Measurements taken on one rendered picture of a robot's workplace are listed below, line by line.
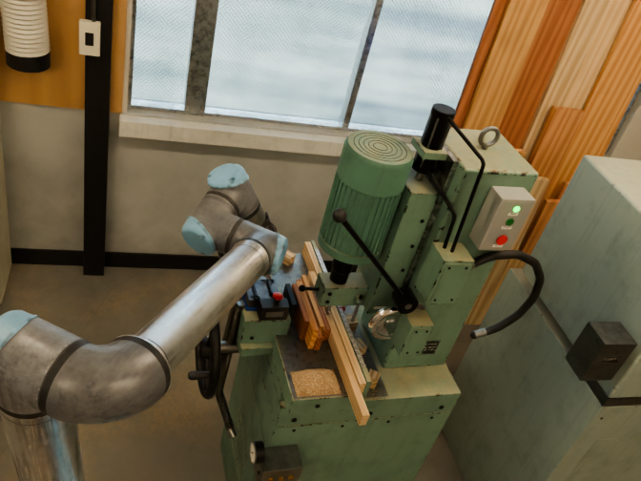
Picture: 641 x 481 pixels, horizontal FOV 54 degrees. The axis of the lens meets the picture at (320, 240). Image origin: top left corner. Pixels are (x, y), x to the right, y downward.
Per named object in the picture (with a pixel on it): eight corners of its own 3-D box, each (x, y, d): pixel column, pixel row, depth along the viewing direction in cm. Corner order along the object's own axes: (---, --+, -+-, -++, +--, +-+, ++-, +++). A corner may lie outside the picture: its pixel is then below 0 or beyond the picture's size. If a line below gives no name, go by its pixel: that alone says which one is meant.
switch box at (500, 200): (467, 236, 167) (490, 185, 157) (500, 236, 170) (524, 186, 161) (478, 250, 162) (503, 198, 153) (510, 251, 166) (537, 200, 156)
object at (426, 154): (404, 159, 164) (425, 99, 155) (431, 161, 167) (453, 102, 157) (416, 177, 159) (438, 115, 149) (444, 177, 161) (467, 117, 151)
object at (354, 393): (305, 281, 204) (308, 271, 201) (312, 280, 204) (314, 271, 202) (359, 426, 163) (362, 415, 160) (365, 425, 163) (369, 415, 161)
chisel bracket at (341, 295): (311, 293, 186) (318, 271, 181) (355, 293, 191) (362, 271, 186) (318, 311, 181) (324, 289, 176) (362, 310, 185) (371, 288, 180)
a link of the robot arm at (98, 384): (124, 408, 83) (298, 228, 143) (45, 369, 85) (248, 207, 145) (113, 469, 89) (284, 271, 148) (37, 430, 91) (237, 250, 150)
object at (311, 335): (291, 300, 195) (296, 281, 190) (296, 299, 195) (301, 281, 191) (307, 348, 180) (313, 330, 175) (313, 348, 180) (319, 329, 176)
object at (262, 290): (240, 289, 184) (243, 275, 181) (277, 288, 188) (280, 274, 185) (248, 322, 175) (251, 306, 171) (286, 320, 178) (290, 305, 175)
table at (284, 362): (219, 265, 209) (221, 251, 205) (307, 265, 219) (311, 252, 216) (253, 419, 164) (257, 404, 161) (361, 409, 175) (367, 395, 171)
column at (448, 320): (359, 317, 211) (429, 123, 169) (419, 315, 218) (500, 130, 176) (382, 369, 194) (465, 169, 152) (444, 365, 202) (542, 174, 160)
